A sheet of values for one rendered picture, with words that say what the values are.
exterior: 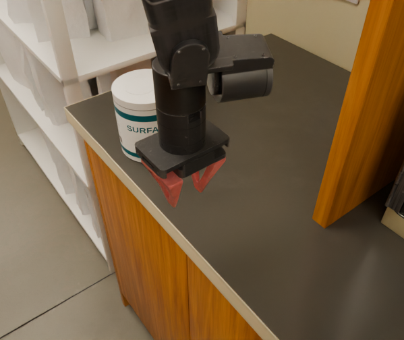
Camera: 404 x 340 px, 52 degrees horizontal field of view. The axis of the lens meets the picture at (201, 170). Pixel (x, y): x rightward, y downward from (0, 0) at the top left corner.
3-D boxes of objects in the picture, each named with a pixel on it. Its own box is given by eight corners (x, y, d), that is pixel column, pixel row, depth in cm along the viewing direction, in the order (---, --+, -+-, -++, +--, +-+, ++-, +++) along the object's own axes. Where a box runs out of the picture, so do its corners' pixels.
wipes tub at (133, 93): (160, 120, 98) (155, 61, 88) (193, 148, 90) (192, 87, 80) (110, 141, 92) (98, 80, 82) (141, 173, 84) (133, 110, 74)
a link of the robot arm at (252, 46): (153, -18, 40) (171, 46, 36) (267, -29, 42) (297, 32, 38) (156, 70, 50) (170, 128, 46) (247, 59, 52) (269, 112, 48)
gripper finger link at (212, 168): (226, 196, 58) (228, 144, 51) (183, 220, 55) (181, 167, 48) (196, 170, 62) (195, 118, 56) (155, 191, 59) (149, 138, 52)
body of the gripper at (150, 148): (231, 149, 53) (233, 98, 48) (163, 183, 48) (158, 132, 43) (199, 125, 57) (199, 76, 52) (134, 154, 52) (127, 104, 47)
